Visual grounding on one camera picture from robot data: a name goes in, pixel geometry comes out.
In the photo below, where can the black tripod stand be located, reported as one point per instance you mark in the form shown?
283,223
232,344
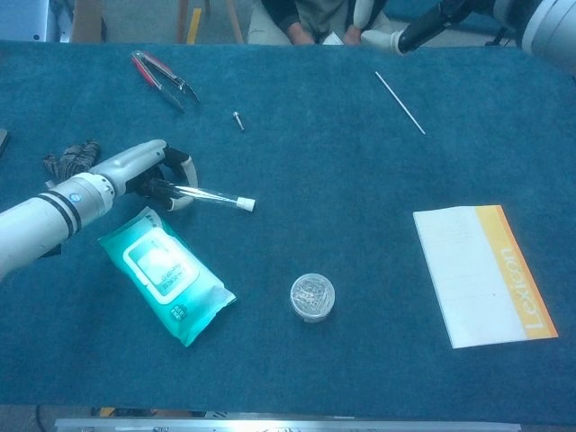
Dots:
492,43

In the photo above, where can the round clear clip container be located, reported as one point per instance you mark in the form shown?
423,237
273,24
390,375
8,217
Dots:
312,297

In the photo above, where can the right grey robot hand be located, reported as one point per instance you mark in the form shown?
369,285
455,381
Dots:
423,29

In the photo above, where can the seated person in dark jacket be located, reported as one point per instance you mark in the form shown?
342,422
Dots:
306,18

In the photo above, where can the small white tube cap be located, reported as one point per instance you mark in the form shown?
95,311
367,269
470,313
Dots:
246,204

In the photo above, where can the blue felt table cloth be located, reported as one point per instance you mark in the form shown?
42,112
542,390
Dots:
315,180

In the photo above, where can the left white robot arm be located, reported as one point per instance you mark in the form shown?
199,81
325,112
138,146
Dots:
40,220

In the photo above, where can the brown cardboard box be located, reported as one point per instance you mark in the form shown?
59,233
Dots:
87,22

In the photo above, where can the small metal bolt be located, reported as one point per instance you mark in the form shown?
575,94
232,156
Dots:
238,120

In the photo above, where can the white orange Lexicon book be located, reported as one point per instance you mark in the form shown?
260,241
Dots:
477,279

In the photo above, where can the silver metal cabinet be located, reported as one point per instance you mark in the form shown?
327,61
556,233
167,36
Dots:
22,18

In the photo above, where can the aluminium frame rail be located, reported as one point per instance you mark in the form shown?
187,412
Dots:
288,425

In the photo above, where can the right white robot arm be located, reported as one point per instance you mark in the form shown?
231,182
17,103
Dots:
553,31

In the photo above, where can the thin white rod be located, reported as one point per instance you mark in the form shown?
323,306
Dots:
400,103

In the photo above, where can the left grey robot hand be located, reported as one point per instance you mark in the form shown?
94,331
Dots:
130,162

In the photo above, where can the teal wet wipes pack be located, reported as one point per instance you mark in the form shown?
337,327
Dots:
162,274

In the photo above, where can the transparent glass test tube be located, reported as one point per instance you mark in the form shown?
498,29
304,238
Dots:
211,195

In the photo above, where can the striped knit work glove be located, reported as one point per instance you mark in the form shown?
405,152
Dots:
67,157

